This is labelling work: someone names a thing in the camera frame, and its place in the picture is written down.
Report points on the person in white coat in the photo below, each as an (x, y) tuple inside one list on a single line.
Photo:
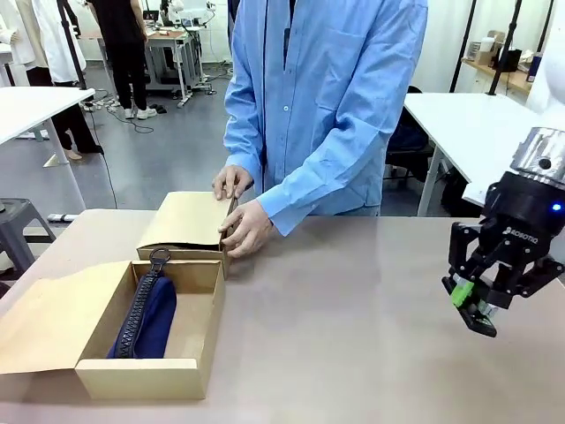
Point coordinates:
[(39, 35)]

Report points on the person's right forearm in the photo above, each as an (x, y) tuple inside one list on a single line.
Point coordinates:
[(240, 137)]

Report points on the black box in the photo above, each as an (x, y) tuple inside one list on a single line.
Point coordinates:
[(511, 61)]

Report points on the white table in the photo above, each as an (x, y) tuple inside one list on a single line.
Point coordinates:
[(463, 119), (26, 108)]

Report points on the person's left hand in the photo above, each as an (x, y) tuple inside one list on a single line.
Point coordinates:
[(249, 232)]

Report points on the wood top workbench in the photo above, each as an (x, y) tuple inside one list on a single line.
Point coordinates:
[(170, 48)]

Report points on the cardboard box with flap lid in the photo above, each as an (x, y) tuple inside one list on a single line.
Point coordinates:
[(185, 221), (53, 327)]

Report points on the black office chair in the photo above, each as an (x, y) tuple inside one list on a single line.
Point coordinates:
[(410, 141)]

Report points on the person's left forearm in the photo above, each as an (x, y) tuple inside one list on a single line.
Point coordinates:
[(326, 176)]

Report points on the person in black clothes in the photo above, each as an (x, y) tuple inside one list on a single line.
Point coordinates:
[(119, 44)]

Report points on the black light stand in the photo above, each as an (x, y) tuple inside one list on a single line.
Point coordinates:
[(462, 44), (503, 48)]

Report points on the person's right hand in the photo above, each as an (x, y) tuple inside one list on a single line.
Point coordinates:
[(231, 181)]

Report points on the grey metal stool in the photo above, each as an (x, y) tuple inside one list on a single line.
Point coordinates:
[(20, 221)]

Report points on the person in blue shirt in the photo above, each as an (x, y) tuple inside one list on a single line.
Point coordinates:
[(326, 88)]

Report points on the black tripod stand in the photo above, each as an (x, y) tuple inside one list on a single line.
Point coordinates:
[(73, 44)]

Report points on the small cardboard box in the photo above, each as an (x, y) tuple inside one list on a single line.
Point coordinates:
[(489, 56)]

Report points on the navy Campus pencil case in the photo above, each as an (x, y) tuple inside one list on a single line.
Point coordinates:
[(145, 318)]

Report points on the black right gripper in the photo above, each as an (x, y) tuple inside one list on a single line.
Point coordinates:
[(521, 212)]

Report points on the wooden shelf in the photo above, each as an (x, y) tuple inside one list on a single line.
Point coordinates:
[(494, 73)]

